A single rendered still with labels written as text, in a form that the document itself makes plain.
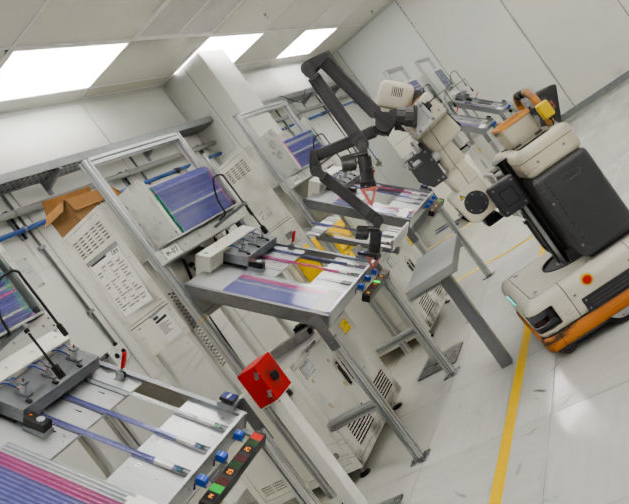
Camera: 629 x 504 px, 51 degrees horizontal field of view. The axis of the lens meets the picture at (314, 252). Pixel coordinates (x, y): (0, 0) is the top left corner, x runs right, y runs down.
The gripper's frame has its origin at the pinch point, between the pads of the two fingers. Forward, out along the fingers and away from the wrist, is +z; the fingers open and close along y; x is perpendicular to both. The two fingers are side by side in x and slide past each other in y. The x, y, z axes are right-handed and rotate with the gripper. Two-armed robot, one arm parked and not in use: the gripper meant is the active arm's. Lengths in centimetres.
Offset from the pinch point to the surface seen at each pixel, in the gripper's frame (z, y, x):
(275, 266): 2.1, 18.3, -44.4
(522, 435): 21, 76, 83
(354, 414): 42, 62, 15
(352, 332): 39.7, -3.7, -8.1
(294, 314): 4, 59, -16
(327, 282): 1.8, 24.2, -14.7
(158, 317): 22, 60, -85
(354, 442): 64, 53, 14
